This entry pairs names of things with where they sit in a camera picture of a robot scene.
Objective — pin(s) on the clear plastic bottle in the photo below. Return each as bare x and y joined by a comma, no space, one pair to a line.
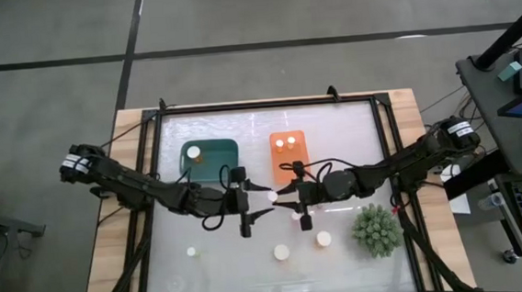
490,201

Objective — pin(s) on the grey side desk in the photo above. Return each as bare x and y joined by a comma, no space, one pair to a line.
493,102

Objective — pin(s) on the teal plastic bin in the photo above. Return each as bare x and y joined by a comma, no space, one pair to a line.
216,158

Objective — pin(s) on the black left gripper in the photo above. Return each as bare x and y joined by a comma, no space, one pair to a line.
241,202

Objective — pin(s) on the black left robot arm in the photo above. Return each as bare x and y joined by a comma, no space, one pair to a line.
130,187

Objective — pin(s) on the white plastic table sheet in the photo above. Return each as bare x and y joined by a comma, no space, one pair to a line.
233,281

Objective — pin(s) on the black caster wheel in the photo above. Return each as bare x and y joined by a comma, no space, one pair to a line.
509,256

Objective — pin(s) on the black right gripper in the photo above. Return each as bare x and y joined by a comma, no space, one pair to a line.
310,193

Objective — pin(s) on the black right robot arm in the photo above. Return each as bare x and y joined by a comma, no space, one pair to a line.
405,163

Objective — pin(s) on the green artificial succulent plant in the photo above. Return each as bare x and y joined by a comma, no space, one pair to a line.
377,231

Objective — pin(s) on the small teal box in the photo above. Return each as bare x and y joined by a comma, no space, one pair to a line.
510,71

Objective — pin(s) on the small white-capped medicine bottle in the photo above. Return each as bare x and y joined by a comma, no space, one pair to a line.
191,251
272,196
279,143
296,215
291,140

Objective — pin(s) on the large white-capped medicine bottle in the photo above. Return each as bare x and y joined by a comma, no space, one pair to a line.
281,252
193,152
323,238

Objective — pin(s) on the black metal table frame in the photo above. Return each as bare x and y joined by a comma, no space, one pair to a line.
262,104

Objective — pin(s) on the orange plastic bin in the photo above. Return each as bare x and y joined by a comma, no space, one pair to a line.
299,154

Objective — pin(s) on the black slanted pole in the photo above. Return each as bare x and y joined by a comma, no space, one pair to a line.
511,34

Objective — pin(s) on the white paper sheet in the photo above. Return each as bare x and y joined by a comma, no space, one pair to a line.
459,205

